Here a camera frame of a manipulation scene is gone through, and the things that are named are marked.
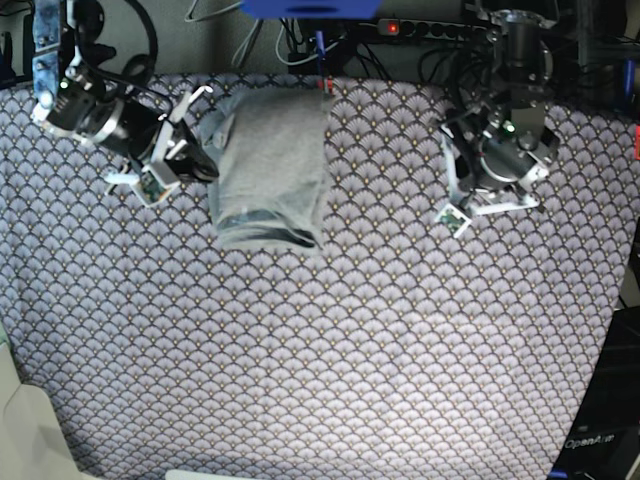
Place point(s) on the red clamp at right edge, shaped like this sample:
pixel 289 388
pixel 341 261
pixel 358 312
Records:
pixel 637 143

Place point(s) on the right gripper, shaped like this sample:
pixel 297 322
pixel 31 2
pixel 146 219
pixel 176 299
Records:
pixel 84 112

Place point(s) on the black OpenArm box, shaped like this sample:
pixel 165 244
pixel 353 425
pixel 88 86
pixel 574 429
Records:
pixel 604 439

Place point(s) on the blue post at right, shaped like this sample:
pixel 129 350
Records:
pixel 626 94

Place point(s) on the grey T-shirt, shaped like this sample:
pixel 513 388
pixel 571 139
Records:
pixel 268 146

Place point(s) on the blue camera mount bracket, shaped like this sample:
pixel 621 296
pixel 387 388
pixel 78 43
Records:
pixel 311 9

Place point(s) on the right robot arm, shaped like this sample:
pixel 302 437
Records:
pixel 66 47

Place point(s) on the white plastic bin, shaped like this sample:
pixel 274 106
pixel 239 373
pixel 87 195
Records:
pixel 32 443

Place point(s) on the black power strip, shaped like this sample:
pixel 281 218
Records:
pixel 426 30

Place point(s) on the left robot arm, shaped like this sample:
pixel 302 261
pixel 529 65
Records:
pixel 498 88

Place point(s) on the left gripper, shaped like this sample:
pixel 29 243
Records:
pixel 505 148

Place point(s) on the fan-patterned tablecloth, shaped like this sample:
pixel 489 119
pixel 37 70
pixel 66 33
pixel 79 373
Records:
pixel 399 352

